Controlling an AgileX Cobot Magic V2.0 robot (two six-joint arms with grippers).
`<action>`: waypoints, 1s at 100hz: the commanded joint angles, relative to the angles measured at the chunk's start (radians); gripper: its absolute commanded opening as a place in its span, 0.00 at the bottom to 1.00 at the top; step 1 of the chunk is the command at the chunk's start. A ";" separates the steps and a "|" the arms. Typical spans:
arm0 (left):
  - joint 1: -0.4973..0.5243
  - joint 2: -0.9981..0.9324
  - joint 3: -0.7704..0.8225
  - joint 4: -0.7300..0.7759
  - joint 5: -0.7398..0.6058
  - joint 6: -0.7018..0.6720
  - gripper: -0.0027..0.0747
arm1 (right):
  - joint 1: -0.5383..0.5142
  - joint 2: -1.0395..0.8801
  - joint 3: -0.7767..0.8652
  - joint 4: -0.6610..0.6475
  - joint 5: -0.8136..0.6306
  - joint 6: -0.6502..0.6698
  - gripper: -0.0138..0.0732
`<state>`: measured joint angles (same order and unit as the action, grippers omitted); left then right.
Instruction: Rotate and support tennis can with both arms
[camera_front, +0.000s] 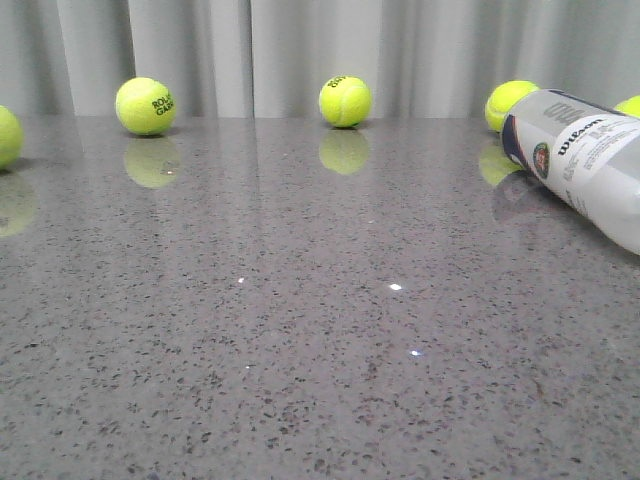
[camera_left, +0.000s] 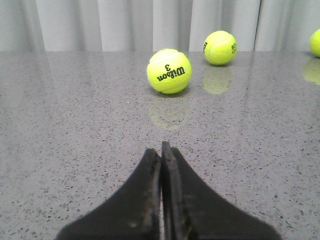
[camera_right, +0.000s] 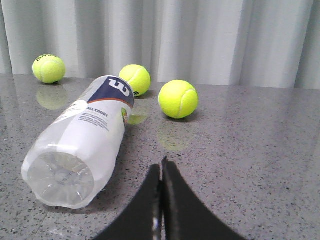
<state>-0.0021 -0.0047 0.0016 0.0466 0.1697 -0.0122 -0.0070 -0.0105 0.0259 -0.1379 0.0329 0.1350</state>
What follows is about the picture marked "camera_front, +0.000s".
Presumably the grey pleated curtain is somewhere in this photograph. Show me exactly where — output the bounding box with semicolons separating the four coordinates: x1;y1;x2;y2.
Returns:
1;1;639;118

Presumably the tennis ball far right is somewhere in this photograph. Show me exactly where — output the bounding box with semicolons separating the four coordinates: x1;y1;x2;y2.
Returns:
614;95;640;118

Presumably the center back tennis ball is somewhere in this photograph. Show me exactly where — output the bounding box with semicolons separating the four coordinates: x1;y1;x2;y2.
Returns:
318;75;372;128

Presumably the clear Wilson tennis ball can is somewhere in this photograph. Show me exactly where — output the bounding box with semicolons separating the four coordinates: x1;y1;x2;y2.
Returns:
500;89;639;254

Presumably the tennis ball far left edge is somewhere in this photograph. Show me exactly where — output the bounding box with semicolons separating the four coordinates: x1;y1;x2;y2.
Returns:
0;105;24;169

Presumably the Roland Garros tennis ball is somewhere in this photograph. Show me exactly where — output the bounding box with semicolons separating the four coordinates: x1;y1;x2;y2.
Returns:
115;77;176;136

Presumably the Wilson tennis ball right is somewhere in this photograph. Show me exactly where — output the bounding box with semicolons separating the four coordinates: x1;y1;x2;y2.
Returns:
484;80;540;133

